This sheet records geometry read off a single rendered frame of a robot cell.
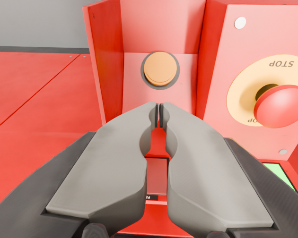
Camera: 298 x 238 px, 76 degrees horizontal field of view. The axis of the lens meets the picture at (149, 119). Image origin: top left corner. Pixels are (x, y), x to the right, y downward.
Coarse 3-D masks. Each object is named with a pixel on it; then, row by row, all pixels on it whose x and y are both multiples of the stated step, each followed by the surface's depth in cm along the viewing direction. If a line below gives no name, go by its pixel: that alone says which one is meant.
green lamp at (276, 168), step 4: (264, 164) 21; (268, 164) 21; (272, 164) 21; (276, 164) 21; (272, 168) 21; (276, 168) 21; (280, 168) 21; (276, 172) 20; (280, 172) 20; (280, 176) 20; (284, 176) 20; (284, 180) 20; (288, 180) 20; (288, 184) 19
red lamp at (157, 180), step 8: (152, 160) 22; (160, 160) 22; (152, 168) 21; (160, 168) 21; (152, 176) 20; (160, 176) 20; (152, 184) 19; (160, 184) 19; (152, 192) 18; (160, 192) 18
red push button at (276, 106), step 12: (276, 84) 17; (264, 96) 15; (276, 96) 14; (288, 96) 14; (264, 108) 15; (276, 108) 15; (288, 108) 15; (264, 120) 16; (276, 120) 15; (288, 120) 15
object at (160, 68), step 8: (152, 56) 22; (160, 56) 22; (168, 56) 22; (152, 64) 22; (160, 64) 22; (168, 64) 22; (144, 72) 22; (152, 72) 22; (160, 72) 22; (168, 72) 22; (152, 80) 22; (160, 80) 22; (168, 80) 22
